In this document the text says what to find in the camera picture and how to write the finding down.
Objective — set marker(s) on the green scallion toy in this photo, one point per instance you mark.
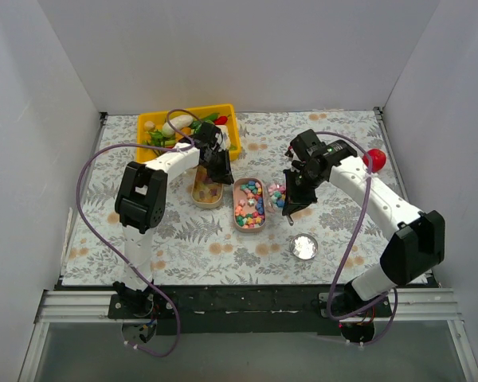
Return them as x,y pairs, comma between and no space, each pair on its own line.
156,138

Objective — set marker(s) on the green chili pepper toy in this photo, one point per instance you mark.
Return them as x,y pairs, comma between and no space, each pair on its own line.
208,119

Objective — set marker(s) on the beige oval candy box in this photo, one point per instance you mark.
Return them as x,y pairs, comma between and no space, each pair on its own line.
206,193

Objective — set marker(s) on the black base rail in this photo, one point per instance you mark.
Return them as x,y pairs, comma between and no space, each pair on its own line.
201,309

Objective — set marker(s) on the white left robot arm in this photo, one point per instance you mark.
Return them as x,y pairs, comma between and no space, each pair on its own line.
142,196

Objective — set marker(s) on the silver jar lid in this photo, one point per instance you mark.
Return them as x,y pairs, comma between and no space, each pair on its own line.
303,246

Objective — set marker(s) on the yellow plastic bin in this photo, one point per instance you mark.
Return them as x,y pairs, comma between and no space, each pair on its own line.
155,120

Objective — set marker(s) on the pink oval candy box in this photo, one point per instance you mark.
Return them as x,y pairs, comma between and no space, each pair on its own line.
249,205

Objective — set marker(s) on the floral table mat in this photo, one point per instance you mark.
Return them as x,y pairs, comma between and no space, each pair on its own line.
194,246

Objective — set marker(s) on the white cauliflower toy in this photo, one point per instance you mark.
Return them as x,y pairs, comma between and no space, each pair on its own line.
226,143

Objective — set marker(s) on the red chili pepper toy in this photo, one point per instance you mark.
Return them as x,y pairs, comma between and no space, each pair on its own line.
221,120

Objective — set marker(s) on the red tomato toy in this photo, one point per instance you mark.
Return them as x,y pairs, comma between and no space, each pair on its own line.
376,158

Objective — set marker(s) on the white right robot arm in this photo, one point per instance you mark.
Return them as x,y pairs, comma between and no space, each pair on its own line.
416,239

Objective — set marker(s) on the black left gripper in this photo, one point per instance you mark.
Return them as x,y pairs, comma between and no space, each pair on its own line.
218,160

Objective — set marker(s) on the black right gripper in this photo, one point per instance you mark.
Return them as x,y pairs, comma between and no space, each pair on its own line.
297,189

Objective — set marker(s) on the white radish toy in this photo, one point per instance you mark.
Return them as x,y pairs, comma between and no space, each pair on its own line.
177,123

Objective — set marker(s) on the clear glass jar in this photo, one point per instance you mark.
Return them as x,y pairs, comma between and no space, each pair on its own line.
276,196

